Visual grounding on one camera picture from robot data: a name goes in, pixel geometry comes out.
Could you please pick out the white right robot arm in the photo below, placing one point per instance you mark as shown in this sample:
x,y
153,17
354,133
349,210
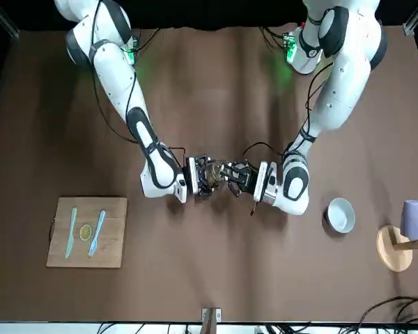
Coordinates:
x,y
115,69

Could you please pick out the green plastic knife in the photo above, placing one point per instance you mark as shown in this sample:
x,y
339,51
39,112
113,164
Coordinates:
x,y
70,233

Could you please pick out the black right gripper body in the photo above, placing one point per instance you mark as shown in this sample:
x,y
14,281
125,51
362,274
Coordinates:
x,y
202,175

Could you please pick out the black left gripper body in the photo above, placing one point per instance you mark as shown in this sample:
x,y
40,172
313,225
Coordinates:
x,y
249,179

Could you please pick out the green plastic fork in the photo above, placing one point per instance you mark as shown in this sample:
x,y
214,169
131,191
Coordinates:
x,y
97,231

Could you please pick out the wooden cup stand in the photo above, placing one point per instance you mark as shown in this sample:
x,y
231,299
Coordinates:
x,y
392,254

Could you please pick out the purple cup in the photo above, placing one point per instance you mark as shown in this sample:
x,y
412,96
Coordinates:
x,y
412,221

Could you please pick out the white bowl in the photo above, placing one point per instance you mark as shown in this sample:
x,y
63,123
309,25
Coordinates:
x,y
340,215

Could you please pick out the wooden cutting board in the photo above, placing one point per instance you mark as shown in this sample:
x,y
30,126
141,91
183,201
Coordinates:
x,y
108,243

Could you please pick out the transparent glass spice bottle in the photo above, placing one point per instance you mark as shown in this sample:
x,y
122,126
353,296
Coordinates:
x,y
216,176

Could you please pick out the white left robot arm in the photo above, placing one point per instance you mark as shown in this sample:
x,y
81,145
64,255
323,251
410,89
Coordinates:
x,y
341,80

